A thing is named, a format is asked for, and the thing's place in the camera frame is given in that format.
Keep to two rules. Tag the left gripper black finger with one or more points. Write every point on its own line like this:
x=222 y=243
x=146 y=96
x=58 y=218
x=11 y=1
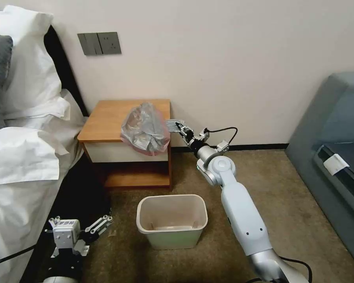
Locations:
x=54 y=221
x=99 y=224

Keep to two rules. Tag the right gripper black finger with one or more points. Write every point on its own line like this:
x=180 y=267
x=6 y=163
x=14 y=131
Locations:
x=205 y=135
x=185 y=131

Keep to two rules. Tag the translucent grey pink garbage bag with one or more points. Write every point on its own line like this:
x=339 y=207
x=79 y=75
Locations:
x=144 y=129

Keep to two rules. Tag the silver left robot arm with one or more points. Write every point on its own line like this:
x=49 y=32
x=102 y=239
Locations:
x=57 y=280

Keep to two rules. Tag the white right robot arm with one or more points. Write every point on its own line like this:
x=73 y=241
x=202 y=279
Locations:
x=239 y=206

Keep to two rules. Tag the beige plastic trash can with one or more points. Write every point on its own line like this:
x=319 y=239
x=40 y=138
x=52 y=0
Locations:
x=172 y=235

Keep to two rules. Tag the black bed base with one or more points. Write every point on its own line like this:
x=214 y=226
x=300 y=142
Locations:
x=76 y=194

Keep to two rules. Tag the white duvet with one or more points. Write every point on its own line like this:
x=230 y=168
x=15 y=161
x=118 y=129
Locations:
x=14 y=165

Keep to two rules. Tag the wooden nightstand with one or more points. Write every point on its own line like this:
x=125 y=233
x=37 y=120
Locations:
x=106 y=123

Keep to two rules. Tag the flat white pillow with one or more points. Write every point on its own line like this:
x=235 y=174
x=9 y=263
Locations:
x=47 y=107

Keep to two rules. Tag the grey blue sofa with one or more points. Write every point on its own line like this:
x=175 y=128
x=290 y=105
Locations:
x=321 y=123

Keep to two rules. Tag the black bed headboard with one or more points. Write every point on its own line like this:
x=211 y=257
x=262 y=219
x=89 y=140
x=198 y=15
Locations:
x=68 y=73

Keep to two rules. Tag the small white box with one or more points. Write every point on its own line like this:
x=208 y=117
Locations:
x=337 y=165

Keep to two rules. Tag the large white pillow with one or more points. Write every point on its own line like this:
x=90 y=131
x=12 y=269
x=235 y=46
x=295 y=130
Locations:
x=32 y=59

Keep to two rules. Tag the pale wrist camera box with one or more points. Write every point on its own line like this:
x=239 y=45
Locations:
x=65 y=233

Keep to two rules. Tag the grey wall socket panel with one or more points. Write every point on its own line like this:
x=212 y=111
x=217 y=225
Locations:
x=109 y=42

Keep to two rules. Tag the grey wall switch panel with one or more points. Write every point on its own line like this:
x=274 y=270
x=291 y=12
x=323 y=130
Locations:
x=88 y=43

